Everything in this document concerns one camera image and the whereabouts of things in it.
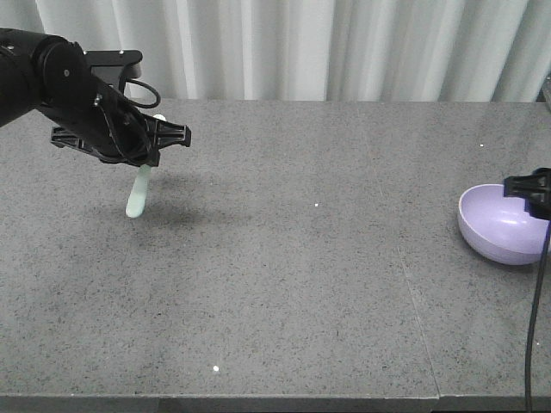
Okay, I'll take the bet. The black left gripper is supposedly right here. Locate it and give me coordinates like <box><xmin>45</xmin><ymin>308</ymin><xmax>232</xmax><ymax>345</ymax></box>
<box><xmin>39</xmin><ymin>77</ymin><xmax>192</xmax><ymax>167</ymax></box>

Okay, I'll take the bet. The white curtain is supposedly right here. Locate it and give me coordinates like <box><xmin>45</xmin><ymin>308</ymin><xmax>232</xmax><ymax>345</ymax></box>
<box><xmin>1</xmin><ymin>1</ymin><xmax>550</xmax><ymax>102</ymax></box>

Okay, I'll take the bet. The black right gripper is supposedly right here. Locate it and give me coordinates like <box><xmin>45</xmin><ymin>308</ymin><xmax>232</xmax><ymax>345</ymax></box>
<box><xmin>504</xmin><ymin>168</ymin><xmax>550</xmax><ymax>220</ymax></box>

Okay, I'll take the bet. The lilac plastic bowl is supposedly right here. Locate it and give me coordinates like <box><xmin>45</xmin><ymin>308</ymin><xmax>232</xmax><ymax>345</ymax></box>
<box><xmin>457</xmin><ymin>184</ymin><xmax>548</xmax><ymax>266</ymax></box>

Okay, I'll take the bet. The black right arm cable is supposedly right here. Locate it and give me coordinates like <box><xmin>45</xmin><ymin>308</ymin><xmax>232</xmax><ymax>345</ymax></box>
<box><xmin>523</xmin><ymin>221</ymin><xmax>551</xmax><ymax>413</ymax></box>

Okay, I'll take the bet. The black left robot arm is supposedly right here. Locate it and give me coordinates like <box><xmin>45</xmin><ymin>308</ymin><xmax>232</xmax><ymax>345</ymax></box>
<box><xmin>1</xmin><ymin>28</ymin><xmax>191</xmax><ymax>167</ymax></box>

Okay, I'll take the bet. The mint green plastic spoon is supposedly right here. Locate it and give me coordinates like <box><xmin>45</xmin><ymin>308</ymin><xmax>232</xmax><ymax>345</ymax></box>
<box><xmin>125</xmin><ymin>114</ymin><xmax>167</xmax><ymax>219</ymax></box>

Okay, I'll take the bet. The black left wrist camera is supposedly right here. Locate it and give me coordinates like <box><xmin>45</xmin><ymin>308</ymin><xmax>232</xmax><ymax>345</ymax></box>
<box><xmin>84</xmin><ymin>50</ymin><xmax>143</xmax><ymax>93</ymax></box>

